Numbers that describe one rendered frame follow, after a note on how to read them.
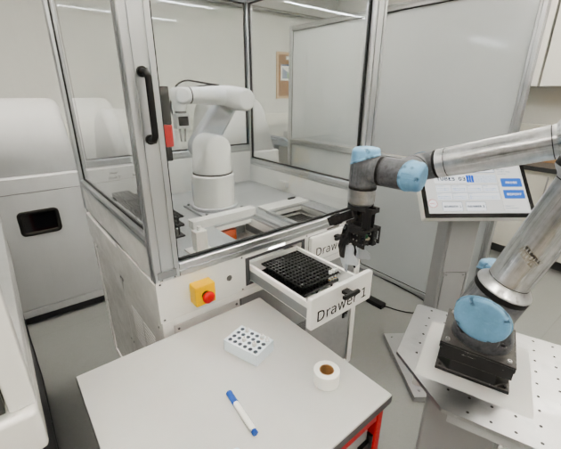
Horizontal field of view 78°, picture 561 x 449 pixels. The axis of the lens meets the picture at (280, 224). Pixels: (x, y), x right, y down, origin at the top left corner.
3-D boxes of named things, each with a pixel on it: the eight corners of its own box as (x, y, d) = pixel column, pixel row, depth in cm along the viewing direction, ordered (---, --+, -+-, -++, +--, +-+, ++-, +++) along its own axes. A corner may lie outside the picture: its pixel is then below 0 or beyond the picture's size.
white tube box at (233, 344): (273, 349, 104) (273, 339, 103) (256, 367, 97) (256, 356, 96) (241, 334, 110) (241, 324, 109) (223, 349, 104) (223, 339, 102)
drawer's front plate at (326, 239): (355, 244, 162) (357, 223, 158) (311, 262, 145) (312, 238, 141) (352, 243, 163) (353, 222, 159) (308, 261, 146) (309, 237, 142)
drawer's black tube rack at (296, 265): (337, 287, 123) (338, 271, 121) (302, 305, 113) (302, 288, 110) (296, 265, 139) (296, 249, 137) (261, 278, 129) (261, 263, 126)
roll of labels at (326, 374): (344, 382, 92) (345, 371, 91) (326, 395, 88) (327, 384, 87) (325, 367, 97) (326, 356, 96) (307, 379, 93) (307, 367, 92)
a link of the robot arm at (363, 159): (376, 151, 84) (345, 147, 89) (370, 193, 88) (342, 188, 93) (389, 147, 90) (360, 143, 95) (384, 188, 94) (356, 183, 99)
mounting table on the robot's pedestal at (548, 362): (560, 378, 109) (571, 348, 105) (583, 512, 74) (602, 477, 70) (413, 329, 132) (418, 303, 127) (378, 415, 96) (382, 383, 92)
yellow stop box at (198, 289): (217, 301, 114) (215, 281, 111) (197, 309, 110) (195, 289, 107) (209, 294, 118) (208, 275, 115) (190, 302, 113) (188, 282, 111)
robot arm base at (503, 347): (511, 331, 99) (523, 302, 95) (512, 364, 87) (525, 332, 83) (454, 313, 106) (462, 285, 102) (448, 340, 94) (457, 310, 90)
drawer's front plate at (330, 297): (369, 297, 120) (372, 270, 116) (310, 331, 103) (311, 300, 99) (365, 295, 121) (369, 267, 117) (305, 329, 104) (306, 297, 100)
